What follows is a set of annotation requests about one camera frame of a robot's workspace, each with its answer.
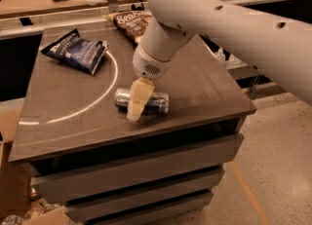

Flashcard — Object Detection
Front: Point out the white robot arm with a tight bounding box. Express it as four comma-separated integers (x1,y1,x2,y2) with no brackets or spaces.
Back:
127,0,312,121

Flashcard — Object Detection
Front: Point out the silver blue redbull can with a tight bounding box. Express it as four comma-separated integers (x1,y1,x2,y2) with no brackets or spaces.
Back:
114,88,170,115

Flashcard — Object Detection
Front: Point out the grey drawer cabinet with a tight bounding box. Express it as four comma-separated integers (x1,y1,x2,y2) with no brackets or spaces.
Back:
10,19,255,225

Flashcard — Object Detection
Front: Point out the metal rail frame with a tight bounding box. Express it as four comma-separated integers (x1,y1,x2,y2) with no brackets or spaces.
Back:
0,0,312,81

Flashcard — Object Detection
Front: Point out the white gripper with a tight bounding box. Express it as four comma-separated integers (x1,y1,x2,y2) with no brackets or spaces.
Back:
127,44,172,121

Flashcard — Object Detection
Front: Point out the clear sanitizer bottle left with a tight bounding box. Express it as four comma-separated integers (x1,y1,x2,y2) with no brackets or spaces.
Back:
214,48,226,64

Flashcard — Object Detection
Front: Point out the cardboard box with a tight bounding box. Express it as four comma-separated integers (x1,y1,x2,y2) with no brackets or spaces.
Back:
0,108,72,225

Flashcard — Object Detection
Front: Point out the brown yellow chip bag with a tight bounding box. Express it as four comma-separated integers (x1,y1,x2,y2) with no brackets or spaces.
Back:
105,11,152,44

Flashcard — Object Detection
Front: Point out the dark blue chip bag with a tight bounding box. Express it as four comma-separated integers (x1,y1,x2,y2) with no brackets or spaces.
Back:
40,29,108,75

